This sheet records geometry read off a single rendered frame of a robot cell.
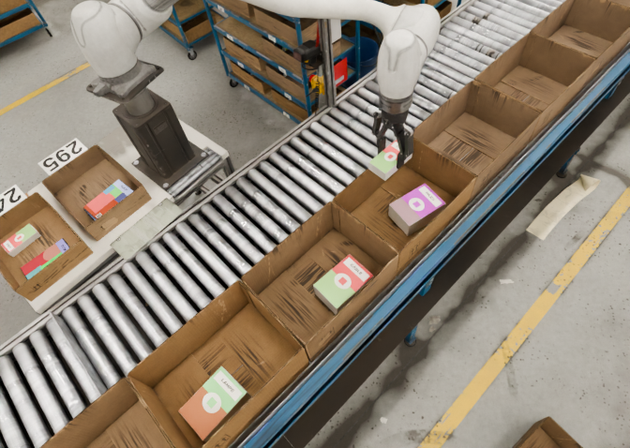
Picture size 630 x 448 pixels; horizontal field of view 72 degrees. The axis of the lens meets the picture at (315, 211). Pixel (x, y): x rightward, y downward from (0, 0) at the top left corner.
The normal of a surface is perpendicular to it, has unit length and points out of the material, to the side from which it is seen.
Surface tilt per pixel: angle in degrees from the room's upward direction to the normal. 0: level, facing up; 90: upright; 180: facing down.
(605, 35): 89
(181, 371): 1
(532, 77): 0
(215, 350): 0
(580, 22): 89
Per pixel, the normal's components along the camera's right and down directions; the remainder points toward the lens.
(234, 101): -0.09, -0.56
